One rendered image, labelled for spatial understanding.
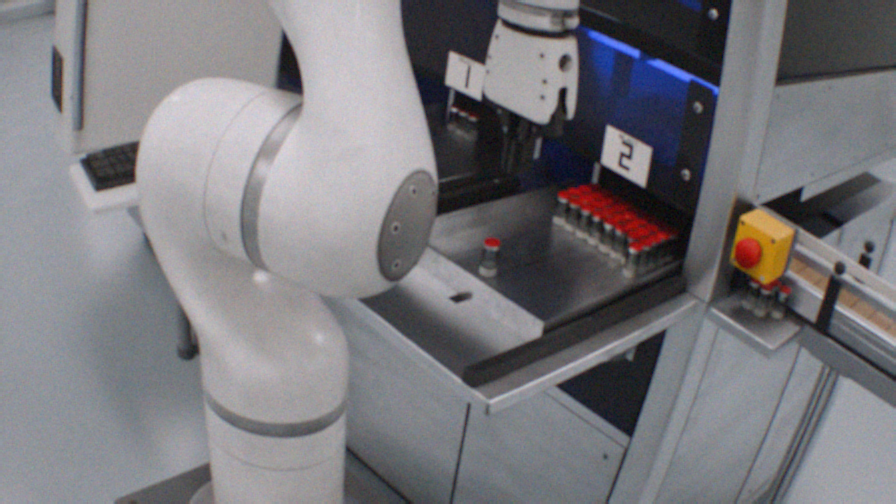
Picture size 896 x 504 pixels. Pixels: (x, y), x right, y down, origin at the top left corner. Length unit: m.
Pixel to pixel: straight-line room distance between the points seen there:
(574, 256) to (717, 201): 0.24
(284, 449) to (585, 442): 0.91
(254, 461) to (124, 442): 1.58
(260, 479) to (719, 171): 0.76
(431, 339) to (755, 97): 0.51
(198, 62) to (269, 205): 1.24
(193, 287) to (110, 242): 2.47
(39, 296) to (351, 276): 2.34
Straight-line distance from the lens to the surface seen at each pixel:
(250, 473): 0.75
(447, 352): 1.12
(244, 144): 0.62
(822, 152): 1.51
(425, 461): 1.94
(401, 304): 1.19
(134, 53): 1.76
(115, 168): 1.67
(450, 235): 1.36
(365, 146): 0.58
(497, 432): 1.73
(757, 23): 1.19
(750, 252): 1.21
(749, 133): 1.23
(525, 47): 1.00
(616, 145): 1.37
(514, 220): 1.42
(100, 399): 2.44
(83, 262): 3.05
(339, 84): 0.58
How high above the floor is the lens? 1.51
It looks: 28 degrees down
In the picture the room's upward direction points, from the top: 8 degrees clockwise
